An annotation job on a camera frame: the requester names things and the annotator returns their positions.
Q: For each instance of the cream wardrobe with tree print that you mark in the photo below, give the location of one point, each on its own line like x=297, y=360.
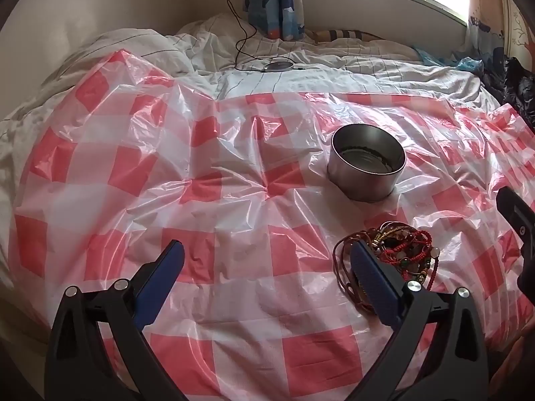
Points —
x=520, y=29

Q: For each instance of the pink star curtain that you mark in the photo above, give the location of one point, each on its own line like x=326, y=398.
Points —
x=485, y=12

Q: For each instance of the dark puffer jacket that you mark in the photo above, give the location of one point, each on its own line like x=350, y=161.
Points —
x=518, y=87

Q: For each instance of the blue cartoon curtain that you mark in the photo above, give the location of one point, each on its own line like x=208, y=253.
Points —
x=276, y=4

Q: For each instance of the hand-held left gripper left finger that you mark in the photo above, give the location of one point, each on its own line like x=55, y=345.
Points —
x=165, y=267

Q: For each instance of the blue plastic bag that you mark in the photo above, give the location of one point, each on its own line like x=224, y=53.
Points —
x=464, y=63

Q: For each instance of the white striped duvet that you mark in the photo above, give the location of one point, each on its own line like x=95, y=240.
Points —
x=301, y=77

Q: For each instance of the round grey charger disc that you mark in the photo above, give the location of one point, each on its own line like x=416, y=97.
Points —
x=278, y=66

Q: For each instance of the red checkered plastic sheet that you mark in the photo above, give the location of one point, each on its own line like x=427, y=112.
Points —
x=209, y=217

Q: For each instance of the striped pillow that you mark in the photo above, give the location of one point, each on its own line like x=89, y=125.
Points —
x=347, y=35

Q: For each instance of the round metal tin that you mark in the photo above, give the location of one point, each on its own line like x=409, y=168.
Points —
x=359, y=183

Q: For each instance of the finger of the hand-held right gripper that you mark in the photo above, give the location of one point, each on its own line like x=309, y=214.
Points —
x=518, y=217

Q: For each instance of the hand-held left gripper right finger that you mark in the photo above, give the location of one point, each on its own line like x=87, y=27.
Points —
x=370, y=271

